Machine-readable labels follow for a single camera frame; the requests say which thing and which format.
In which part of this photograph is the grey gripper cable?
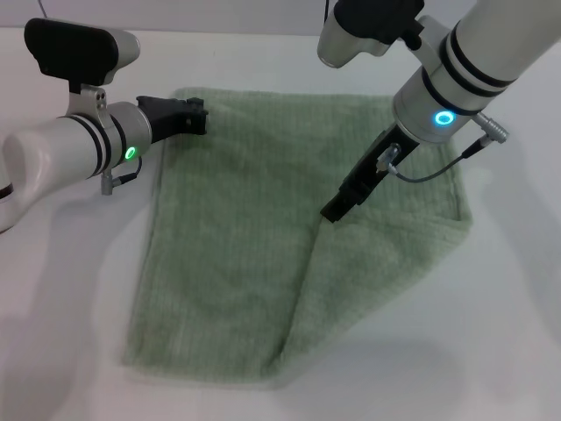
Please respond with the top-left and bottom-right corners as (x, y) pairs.
(374, 111), (510, 182)
(101, 156), (144, 196)

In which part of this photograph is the light green terry towel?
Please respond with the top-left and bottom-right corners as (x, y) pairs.
(120, 86), (475, 380)

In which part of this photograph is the grey right gripper cable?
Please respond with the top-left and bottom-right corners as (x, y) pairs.
(374, 111), (510, 182)

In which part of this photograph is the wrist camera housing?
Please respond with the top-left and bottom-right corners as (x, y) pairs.
(316, 0), (427, 69)
(24, 18), (142, 96)

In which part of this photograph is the left wrist camera housing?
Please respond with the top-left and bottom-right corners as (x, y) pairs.
(24, 18), (142, 96)

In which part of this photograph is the right wrist camera housing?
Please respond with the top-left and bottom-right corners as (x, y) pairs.
(316, 0), (427, 69)

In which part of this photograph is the grey left gripper cable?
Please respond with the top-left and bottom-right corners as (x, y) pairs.
(101, 156), (144, 196)

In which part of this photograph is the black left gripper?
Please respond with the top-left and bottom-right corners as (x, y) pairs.
(136, 95), (209, 144)

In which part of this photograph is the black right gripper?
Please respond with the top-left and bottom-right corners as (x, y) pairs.
(320, 124), (418, 223)

